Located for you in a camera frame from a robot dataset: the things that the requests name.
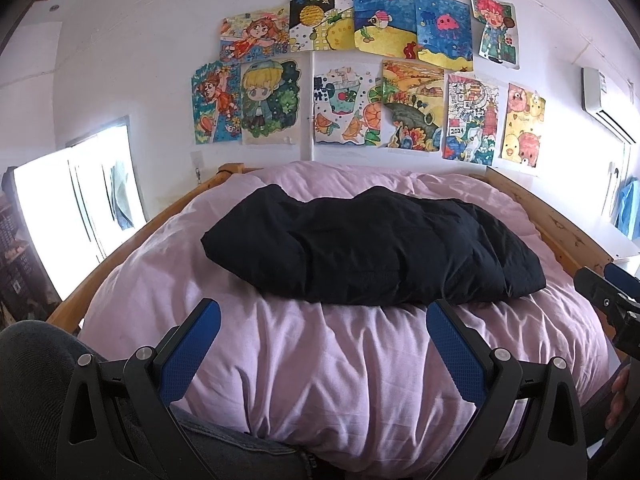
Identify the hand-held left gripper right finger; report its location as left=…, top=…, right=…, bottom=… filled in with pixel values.
left=425, top=299, right=588, bottom=480

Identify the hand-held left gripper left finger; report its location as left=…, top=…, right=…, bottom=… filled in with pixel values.
left=56, top=297, right=222, bottom=480

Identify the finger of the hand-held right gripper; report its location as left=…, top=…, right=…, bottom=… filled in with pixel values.
left=573, top=266, right=629, bottom=315
left=603, top=261, right=640, bottom=295

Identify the black padded jacket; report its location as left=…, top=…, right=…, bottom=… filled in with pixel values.
left=201, top=184, right=547, bottom=307

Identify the person's right hand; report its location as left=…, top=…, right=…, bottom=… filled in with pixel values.
left=605, top=364, right=632, bottom=430

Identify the blue hanging cloth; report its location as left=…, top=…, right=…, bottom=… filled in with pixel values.
left=614, top=177, right=640, bottom=242

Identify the pink duvet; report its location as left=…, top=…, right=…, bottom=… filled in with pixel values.
left=77, top=160, right=613, bottom=478

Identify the person's left leg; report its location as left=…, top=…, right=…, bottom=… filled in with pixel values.
left=0, top=320, right=313, bottom=480

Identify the white air conditioner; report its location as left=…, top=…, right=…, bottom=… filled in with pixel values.
left=581, top=66, right=640, bottom=144

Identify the pigs and chicks drawing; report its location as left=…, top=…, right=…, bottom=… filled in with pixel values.
left=499, top=82, right=547, bottom=169

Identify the bright window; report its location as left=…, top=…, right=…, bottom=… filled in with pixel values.
left=12, top=115, right=149, bottom=307

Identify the dark cluttered shelf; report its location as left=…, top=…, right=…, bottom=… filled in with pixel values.
left=0, top=167, right=62, bottom=322

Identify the city and dragon drawing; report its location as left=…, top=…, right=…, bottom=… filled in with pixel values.
left=442, top=72, right=501, bottom=167

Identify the underwater orange-haired girl drawing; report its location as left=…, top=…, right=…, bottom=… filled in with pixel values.
left=190, top=60, right=244, bottom=146

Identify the landscape drawing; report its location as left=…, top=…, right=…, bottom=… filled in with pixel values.
left=379, top=59, right=446, bottom=151

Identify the blond boy drawing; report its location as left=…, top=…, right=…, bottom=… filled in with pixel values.
left=239, top=57, right=302, bottom=146

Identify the turtles and cup drawing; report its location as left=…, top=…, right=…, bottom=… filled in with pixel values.
left=312, top=62, right=385, bottom=147

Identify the red-haired character drawing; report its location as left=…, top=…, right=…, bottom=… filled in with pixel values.
left=468, top=0, right=522, bottom=70

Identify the pink jellyfish drawing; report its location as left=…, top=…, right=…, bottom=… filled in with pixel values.
left=413, top=0, right=475, bottom=72

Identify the swimming girl drawing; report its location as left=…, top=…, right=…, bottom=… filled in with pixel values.
left=218, top=6, right=292, bottom=64

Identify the fish on sand drawing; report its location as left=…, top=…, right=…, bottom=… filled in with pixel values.
left=351, top=0, right=419, bottom=59

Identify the pineapple drawing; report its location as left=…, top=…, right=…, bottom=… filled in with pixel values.
left=288, top=0, right=354, bottom=54

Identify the wooden bed frame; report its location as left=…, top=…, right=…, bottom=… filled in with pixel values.
left=46, top=162, right=632, bottom=362

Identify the white wall hanger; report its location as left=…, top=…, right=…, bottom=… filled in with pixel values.
left=607, top=160, right=624, bottom=217

